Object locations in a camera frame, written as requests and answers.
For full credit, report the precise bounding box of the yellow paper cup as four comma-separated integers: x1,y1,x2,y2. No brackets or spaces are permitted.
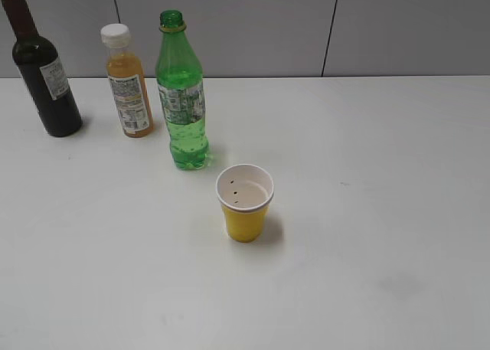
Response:
215,164,275,243

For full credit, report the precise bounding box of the green sprite bottle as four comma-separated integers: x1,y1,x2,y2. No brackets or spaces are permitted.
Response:
155,10,209,170

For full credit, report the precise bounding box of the orange juice bottle white cap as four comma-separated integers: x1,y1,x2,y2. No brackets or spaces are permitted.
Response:
100,24,154,138

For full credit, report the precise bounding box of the dark red wine bottle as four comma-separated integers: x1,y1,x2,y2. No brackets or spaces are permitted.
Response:
1,0,83,137

